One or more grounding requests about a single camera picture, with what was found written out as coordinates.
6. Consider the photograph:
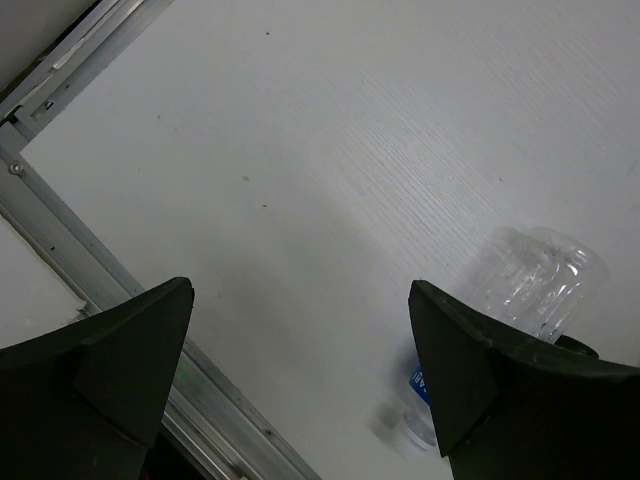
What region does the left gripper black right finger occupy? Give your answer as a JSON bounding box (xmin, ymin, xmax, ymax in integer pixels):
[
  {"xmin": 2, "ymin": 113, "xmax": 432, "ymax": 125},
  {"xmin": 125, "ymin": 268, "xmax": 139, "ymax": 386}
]
[{"xmin": 408, "ymin": 280, "xmax": 639, "ymax": 479}]

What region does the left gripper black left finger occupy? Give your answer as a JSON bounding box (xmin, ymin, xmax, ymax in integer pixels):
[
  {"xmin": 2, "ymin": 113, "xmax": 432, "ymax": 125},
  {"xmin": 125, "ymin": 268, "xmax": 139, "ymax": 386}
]
[{"xmin": 1, "ymin": 277, "xmax": 194, "ymax": 479}]

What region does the clear bottle, blue label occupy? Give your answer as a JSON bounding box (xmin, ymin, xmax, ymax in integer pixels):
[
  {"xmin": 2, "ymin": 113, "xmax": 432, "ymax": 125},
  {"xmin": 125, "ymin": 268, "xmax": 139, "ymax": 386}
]
[{"xmin": 386, "ymin": 227, "xmax": 609, "ymax": 461}]

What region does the aluminium table frame rail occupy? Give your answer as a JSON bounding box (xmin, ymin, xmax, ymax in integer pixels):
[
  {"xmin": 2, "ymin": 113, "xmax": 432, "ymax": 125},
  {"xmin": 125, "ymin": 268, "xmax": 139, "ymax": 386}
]
[{"xmin": 1, "ymin": 1, "xmax": 315, "ymax": 479}]

